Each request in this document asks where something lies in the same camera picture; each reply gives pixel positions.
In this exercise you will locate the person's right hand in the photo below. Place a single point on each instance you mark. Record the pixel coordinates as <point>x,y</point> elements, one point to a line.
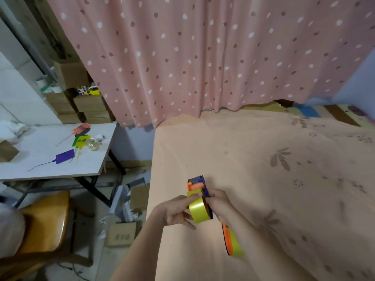
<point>222,206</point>

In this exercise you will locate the person's left hand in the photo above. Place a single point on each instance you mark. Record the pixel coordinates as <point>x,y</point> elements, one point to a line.
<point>174,210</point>

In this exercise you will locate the person's left thumb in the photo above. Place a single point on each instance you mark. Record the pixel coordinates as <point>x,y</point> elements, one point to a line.
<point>191,198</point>

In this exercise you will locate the person's right fingers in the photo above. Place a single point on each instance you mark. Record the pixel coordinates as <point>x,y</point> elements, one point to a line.
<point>213,195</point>

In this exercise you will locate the blue orange tape dispenser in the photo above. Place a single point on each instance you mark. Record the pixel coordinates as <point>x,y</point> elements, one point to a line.
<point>195,184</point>

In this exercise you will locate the person's right forearm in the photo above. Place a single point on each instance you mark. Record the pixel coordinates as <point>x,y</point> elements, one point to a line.
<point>263,251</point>

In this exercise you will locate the person's left forearm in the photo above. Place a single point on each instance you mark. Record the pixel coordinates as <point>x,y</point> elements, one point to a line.
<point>137,251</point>

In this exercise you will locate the cardboard sheet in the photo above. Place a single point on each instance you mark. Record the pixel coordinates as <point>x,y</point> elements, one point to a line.
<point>140,197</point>

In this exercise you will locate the flat cardboard box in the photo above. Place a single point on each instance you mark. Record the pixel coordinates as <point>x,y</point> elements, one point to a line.
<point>121,234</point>

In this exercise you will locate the peach floral bedsheet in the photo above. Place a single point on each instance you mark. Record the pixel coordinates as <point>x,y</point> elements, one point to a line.
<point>293,187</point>

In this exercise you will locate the green tag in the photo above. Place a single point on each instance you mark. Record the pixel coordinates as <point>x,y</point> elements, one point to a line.
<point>75,141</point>

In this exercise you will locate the pink dotted curtain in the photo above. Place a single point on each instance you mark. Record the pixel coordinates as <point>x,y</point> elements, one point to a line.
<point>219,55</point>

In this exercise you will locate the yellow wooden chair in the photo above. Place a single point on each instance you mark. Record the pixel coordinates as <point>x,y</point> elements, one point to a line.
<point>44,222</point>

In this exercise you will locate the colourful puzzle cube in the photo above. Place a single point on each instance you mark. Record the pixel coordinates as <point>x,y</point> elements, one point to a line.
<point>83,91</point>

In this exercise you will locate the white folding table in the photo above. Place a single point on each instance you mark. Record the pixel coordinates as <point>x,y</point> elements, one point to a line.
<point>44,155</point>

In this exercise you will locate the large brown cardboard box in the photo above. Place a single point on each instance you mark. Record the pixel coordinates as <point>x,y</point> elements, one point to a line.
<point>71,73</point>

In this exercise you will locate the white cloth bundle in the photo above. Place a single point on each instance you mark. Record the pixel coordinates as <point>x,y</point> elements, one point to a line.
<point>10,231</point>

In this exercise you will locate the crumpled white cloth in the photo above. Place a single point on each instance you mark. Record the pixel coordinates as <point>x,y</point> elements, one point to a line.
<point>11,129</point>

